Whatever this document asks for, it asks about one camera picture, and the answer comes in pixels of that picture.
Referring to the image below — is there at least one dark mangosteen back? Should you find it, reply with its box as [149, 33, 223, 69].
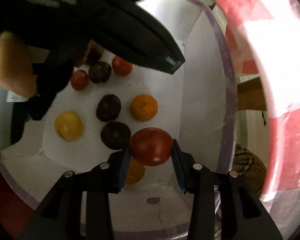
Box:
[88, 61, 112, 84]

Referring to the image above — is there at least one dark mangosteen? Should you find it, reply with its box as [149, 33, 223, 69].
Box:
[88, 61, 112, 84]
[100, 121, 131, 150]
[96, 94, 121, 122]

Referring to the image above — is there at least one red tomato front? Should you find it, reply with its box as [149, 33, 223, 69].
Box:
[111, 56, 133, 76]

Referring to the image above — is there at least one small orange tangerine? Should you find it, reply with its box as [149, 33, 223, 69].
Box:
[125, 158, 145, 185]

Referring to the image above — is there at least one yellow orange fruit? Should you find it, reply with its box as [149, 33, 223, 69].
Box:
[55, 111, 83, 142]

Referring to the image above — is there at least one dark mangosteen front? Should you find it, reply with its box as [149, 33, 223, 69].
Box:
[96, 94, 121, 122]

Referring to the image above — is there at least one small red tomato back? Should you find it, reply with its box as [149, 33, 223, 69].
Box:
[129, 127, 173, 166]

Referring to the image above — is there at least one person left hand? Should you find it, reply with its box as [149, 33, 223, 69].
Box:
[0, 31, 37, 98]

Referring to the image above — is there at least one white cardboard box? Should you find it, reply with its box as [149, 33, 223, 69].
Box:
[0, 0, 236, 239]

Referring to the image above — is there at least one red checkered tablecloth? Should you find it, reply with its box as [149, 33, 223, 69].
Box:
[216, 0, 300, 239]

